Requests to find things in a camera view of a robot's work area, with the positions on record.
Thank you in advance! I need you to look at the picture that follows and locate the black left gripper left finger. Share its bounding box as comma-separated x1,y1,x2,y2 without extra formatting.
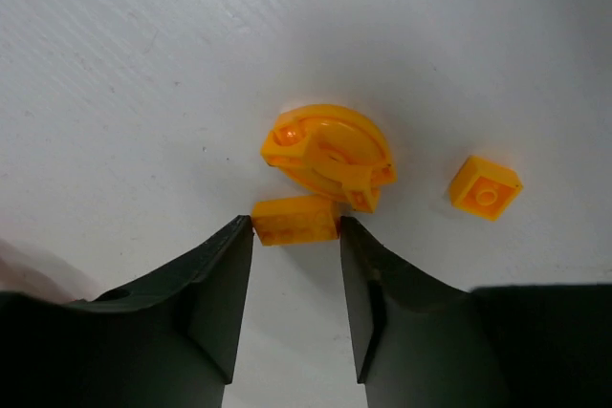
1,216,253,407

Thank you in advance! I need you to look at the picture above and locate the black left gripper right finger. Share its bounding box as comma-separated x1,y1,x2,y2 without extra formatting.
340,217,611,407

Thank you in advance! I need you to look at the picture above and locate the small orange square lego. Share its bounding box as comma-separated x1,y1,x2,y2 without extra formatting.
448,155,523,221

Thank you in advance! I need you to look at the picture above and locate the orange 1x3 lego plate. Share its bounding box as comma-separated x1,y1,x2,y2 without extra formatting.
251,195,340,247

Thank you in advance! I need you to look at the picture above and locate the orange lego pile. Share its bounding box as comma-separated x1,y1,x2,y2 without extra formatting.
260,104,397,213

